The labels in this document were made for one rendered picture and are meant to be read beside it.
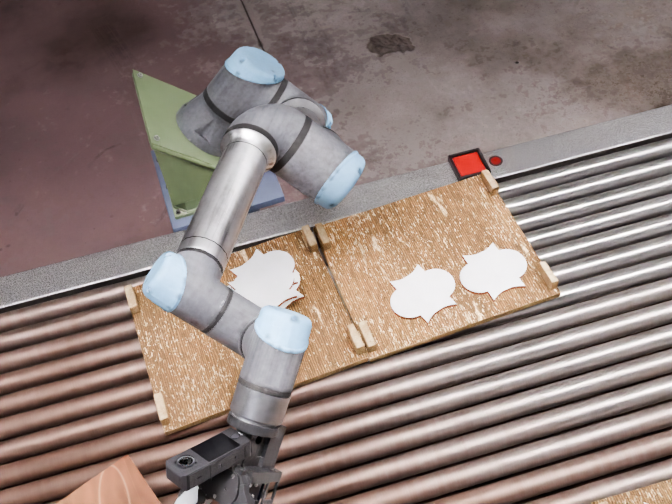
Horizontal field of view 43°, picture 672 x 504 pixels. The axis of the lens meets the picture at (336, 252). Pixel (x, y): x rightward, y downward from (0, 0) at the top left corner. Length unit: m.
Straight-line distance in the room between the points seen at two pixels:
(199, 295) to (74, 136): 2.44
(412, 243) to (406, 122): 1.60
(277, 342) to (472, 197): 0.87
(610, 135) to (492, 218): 0.39
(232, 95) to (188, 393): 0.64
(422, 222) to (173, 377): 0.62
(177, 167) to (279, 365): 0.84
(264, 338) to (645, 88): 2.69
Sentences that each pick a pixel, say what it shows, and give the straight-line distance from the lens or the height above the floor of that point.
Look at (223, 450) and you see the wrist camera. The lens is 1.14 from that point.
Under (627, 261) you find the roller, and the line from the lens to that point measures 1.86.
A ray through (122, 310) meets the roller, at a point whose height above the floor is 0.92.
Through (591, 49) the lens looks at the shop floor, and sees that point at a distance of 3.74.
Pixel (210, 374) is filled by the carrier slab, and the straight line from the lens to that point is 1.67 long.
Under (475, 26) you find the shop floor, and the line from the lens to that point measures 3.80.
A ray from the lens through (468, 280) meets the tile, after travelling 1.74.
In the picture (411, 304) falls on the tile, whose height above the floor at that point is 0.94.
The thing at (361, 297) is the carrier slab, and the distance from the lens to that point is 1.73.
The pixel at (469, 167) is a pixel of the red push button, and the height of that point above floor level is 0.93.
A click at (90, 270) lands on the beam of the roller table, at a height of 0.92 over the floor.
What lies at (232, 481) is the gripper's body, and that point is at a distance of 1.17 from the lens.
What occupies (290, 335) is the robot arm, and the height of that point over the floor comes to 1.42.
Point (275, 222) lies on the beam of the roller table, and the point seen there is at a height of 0.92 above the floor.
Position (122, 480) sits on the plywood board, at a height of 1.04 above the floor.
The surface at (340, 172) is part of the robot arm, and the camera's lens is 1.47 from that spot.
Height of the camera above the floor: 2.37
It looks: 53 degrees down
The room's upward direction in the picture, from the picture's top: 7 degrees counter-clockwise
